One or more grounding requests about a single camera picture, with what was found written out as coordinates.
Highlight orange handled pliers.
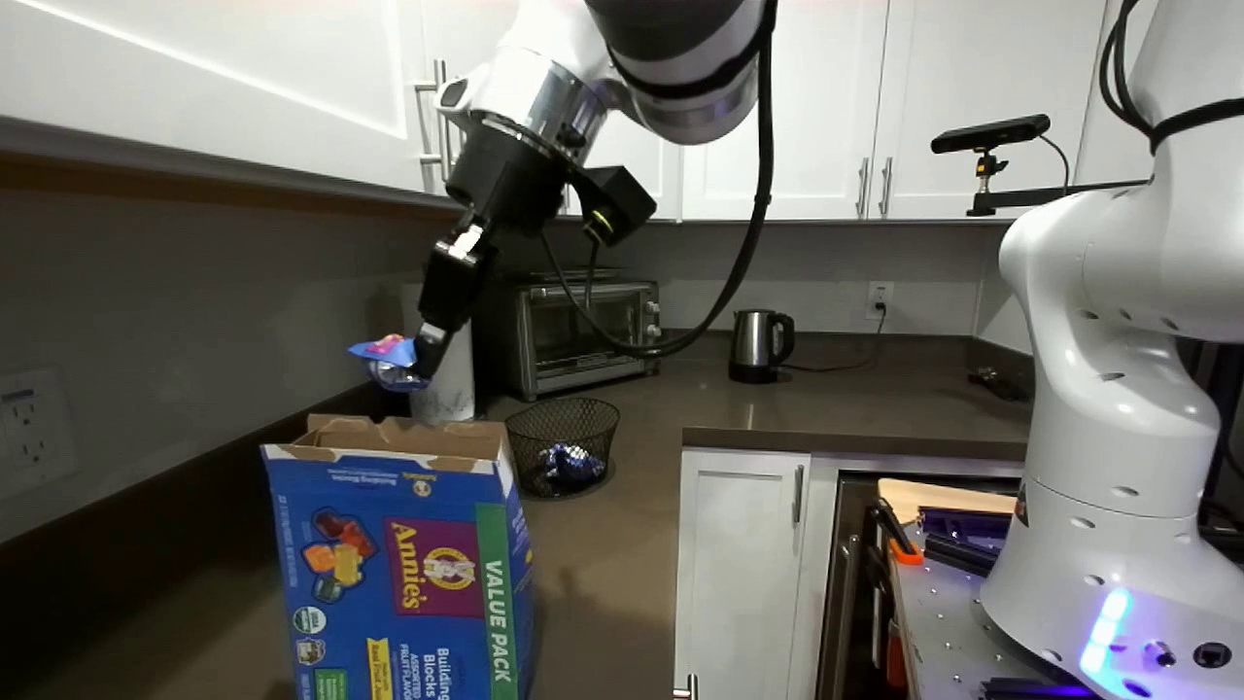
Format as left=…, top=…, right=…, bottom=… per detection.
left=884, top=512, right=932, bottom=572

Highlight silver toaster oven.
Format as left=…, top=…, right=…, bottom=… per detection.
left=480, top=276, right=669, bottom=405

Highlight small black device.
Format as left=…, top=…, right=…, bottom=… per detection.
left=961, top=358, right=1040, bottom=405

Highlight blue Annie's snack box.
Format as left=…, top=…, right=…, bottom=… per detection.
left=261, top=407, right=541, bottom=700

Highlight metal robot mounting table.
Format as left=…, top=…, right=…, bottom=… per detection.
left=884, top=549, right=1244, bottom=700

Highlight black camera on stand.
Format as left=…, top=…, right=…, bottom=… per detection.
left=927, top=110, right=1158, bottom=217

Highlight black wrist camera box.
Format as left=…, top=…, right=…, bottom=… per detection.
left=571, top=161, right=663, bottom=248

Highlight wooden board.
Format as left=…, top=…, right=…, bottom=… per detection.
left=875, top=473, right=1023, bottom=528

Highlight small blue snack pack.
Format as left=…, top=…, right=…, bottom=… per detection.
left=341, top=328, right=435, bottom=398

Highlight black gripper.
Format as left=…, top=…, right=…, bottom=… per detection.
left=413, top=114, right=575, bottom=349

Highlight white lower cabinet door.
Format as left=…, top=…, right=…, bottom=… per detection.
left=669, top=442, right=846, bottom=700

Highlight steel electric kettle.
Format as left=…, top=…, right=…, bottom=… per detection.
left=725, top=302, right=800, bottom=390

